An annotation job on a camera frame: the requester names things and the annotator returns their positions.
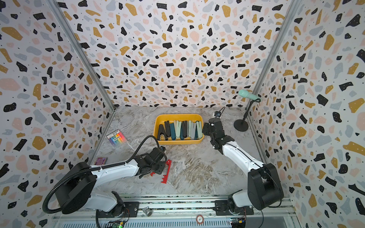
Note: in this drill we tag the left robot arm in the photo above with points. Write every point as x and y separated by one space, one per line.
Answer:
78 188

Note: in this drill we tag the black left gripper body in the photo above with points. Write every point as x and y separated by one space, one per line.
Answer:
159 168

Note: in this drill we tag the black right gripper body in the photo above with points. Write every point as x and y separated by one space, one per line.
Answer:
209 131

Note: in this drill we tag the yellow plastic storage box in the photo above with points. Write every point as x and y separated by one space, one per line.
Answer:
177 117

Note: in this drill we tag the coloured marker pack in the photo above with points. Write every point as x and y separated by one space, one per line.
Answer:
116 138

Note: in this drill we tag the silver round knob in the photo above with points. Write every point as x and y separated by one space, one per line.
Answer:
147 211

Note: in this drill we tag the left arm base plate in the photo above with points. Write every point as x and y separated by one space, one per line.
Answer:
126 210

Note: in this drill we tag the small pink card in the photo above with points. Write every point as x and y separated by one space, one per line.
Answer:
101 161

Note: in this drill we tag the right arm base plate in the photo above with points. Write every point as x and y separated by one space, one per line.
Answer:
228 208

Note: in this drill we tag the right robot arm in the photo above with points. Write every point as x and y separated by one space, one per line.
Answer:
263 187

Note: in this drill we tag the teal pliers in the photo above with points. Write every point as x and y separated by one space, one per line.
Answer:
172 130
181 133

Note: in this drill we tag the black microphone stand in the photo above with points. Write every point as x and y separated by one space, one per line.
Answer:
241 124

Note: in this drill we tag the red pruning pliers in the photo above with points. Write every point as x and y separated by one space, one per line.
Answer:
166 174

